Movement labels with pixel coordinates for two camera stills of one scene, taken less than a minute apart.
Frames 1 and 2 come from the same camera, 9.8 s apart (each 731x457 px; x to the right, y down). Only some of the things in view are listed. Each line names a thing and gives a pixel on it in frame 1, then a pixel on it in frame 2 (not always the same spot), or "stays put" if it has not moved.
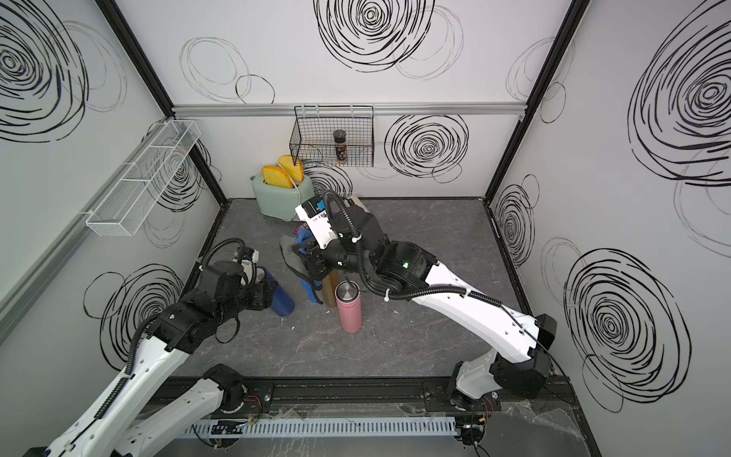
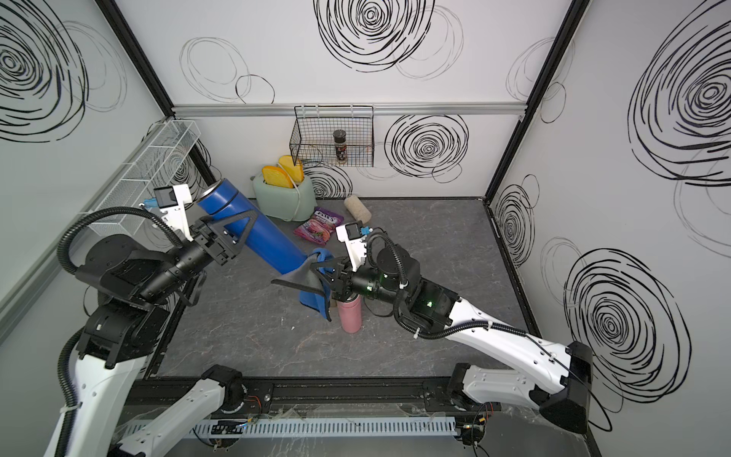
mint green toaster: (281, 202) stays put
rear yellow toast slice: (295, 170) stays put
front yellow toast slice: (277, 177) stays put
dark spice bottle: (341, 148) stays put
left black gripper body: (260, 296) → (202, 239)
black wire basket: (333, 136) stays put
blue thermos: (283, 303) → (223, 199)
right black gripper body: (333, 253) → (352, 280)
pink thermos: (347, 293) stays put
